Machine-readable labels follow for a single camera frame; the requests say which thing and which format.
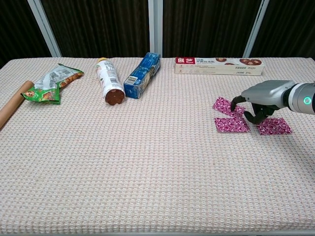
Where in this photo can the white red wrap box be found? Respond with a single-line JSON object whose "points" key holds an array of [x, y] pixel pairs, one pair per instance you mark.
{"points": [[219, 68]]}

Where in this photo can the dark corrugated partition panel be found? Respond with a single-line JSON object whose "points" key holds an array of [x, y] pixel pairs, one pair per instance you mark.
{"points": [[17, 29], [290, 27], [98, 27], [206, 27]]}

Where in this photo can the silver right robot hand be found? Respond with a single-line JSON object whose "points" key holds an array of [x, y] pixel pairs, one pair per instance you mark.
{"points": [[268, 94]]}

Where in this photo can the brown cardboard tube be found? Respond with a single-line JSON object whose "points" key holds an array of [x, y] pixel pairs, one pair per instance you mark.
{"points": [[12, 105]]}

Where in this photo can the green snack bag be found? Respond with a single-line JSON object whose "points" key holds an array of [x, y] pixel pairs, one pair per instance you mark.
{"points": [[46, 94]]}

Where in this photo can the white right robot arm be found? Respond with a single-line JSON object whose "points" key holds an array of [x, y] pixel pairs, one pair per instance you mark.
{"points": [[302, 98]]}

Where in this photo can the grey aluminium partition post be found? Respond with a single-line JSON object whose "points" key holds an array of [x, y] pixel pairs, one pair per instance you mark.
{"points": [[45, 32], [254, 29], [155, 29]]}

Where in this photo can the blue rectangular carton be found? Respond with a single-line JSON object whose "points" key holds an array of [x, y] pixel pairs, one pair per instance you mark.
{"points": [[140, 76]]}

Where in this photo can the pink waffle tablecloth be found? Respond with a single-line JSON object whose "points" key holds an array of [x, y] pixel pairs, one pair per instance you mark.
{"points": [[147, 159]]}

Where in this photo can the white bottle yellow cap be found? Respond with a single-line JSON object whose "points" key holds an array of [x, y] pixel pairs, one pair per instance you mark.
{"points": [[109, 78]]}

